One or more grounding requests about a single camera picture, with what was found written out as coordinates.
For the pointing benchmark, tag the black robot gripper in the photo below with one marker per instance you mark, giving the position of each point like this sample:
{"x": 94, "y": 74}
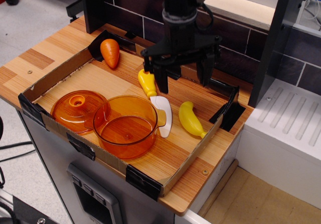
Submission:
{"x": 182, "y": 44}

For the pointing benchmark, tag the yellow toy banana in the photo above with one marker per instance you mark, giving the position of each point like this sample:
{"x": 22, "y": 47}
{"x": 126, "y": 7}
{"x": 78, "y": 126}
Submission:
{"x": 189, "y": 120}

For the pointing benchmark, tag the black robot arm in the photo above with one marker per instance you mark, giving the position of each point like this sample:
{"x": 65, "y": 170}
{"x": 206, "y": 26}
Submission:
{"x": 175, "y": 10}

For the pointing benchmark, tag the orange transparent toy pot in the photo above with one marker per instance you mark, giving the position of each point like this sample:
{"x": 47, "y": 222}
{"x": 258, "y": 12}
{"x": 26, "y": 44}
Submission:
{"x": 126, "y": 126}

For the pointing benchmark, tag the orange transparent pot lid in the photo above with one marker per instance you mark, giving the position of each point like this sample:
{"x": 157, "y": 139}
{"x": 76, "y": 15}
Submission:
{"x": 75, "y": 110}

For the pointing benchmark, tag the orange toy carrot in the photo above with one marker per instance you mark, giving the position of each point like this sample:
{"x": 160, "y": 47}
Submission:
{"x": 110, "y": 52}

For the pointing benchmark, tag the white toy sink drainboard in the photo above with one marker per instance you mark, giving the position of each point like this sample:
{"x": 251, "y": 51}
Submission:
{"x": 280, "y": 141}

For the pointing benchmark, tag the grey toy oven front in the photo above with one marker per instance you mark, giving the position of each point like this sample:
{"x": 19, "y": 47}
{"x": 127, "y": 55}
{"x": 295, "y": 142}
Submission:
{"x": 98, "y": 203}

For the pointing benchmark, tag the toy knife yellow handle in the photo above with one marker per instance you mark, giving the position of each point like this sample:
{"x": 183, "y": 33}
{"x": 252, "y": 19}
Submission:
{"x": 147, "y": 82}

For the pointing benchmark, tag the black vertical post left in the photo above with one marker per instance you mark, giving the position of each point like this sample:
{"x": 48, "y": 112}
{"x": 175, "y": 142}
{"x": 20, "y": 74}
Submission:
{"x": 94, "y": 14}

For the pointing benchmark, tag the black vertical post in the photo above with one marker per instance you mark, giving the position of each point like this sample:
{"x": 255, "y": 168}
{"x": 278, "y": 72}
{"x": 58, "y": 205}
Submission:
{"x": 285, "y": 15}
{"x": 94, "y": 14}

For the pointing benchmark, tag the black vertical post right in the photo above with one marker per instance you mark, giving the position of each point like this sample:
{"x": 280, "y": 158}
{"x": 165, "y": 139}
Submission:
{"x": 285, "y": 15}

